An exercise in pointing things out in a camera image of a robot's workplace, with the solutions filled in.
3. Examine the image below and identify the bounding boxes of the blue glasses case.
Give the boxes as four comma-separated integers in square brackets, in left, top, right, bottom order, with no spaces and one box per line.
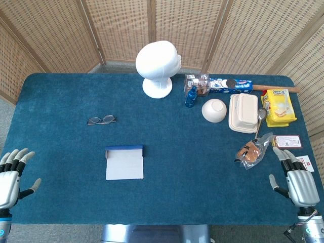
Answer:
[105,144,144,181]

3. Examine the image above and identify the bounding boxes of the white and red small box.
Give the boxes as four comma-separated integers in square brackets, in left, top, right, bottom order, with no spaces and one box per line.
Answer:
[295,155,315,173]

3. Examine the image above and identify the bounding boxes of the black-rimmed eyeglasses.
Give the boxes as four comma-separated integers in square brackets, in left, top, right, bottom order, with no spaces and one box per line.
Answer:
[87,114,117,126]

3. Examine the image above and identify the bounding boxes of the beige lunch box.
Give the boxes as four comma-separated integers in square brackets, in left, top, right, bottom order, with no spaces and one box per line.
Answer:
[228,93,259,134]

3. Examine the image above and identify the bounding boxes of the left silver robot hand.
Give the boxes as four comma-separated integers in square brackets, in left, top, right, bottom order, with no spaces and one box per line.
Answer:
[0,148,42,210]

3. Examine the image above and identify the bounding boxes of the bread in clear bag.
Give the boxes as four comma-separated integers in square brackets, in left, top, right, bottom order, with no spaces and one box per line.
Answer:
[234,132,274,171]

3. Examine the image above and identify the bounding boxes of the metal spoon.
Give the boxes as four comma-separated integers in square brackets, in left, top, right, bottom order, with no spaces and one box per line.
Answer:
[254,107,268,139]

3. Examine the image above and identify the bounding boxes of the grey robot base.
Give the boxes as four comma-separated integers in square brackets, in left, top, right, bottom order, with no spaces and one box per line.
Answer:
[101,224,211,243]

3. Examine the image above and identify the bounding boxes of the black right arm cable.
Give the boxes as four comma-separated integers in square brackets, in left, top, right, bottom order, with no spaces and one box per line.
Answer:
[283,210,318,240]

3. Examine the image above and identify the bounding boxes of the wooden rolling pin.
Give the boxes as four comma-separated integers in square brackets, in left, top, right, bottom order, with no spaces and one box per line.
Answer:
[253,85,300,94]

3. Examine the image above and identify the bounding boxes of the white upturned bowl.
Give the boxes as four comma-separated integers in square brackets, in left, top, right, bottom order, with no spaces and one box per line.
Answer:
[201,98,227,124]

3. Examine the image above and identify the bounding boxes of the clear plastic cookie box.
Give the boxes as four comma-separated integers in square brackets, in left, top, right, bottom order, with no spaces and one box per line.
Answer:
[184,73,211,97]

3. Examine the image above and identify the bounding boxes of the white foam mannequin head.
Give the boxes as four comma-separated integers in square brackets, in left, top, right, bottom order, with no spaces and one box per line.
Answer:
[135,40,182,99]

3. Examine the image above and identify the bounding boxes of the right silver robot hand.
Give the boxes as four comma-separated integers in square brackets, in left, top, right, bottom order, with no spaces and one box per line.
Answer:
[269,146,320,209]

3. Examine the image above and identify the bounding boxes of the blue spray bottle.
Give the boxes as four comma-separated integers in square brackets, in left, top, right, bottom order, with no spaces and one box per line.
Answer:
[185,86,198,108]

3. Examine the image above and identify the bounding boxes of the blue Oreo cookie box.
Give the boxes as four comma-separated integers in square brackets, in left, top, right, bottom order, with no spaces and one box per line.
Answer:
[209,77,254,94]

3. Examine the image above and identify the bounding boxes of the yellow snack bag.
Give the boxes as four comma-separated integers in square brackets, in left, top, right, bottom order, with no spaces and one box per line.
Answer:
[260,88,297,128]

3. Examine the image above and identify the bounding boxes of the woven bamboo folding screen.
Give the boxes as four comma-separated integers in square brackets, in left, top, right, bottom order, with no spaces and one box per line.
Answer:
[0,0,324,183]

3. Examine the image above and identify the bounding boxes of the blue table cloth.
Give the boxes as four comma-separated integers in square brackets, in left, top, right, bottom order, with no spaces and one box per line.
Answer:
[0,72,324,226]

